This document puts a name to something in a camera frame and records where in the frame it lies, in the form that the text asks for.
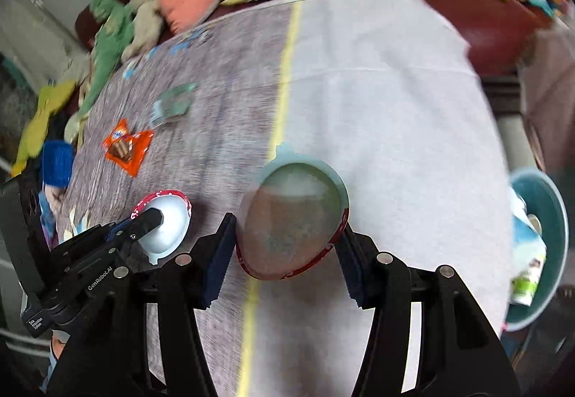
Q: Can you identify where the orange snack wrapper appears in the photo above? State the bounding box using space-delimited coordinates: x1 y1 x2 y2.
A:
102 119 154 177

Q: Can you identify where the small beige plush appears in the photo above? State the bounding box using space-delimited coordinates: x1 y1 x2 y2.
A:
121 0 165 61

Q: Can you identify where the clear plastic wrapper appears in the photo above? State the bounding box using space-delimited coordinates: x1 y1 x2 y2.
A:
150 83 197 128

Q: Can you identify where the yellow plush toy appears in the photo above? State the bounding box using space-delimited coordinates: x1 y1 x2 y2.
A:
10 80 77 177

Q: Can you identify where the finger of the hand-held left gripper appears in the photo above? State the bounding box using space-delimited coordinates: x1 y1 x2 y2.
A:
105 207 163 245

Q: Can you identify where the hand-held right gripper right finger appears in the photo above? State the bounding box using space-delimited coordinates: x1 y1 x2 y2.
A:
335 226 522 397

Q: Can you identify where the blue white packet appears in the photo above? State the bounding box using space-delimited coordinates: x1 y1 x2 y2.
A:
510 186 546 249

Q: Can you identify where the small green dinosaur plush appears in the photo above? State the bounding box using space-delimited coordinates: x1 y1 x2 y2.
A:
65 0 135 144

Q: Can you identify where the grey tablecloth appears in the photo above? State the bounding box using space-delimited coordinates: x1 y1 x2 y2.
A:
49 0 517 397

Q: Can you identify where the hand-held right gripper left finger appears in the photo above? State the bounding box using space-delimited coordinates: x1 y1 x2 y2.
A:
42 212 238 397

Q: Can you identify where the dark red leather sofa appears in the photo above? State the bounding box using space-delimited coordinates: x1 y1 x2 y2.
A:
74 0 558 79

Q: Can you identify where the blue plush toy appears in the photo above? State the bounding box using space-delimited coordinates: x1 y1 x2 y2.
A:
40 141 75 191

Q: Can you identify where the blue plastic bin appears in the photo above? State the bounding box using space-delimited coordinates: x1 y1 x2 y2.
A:
501 167 569 332

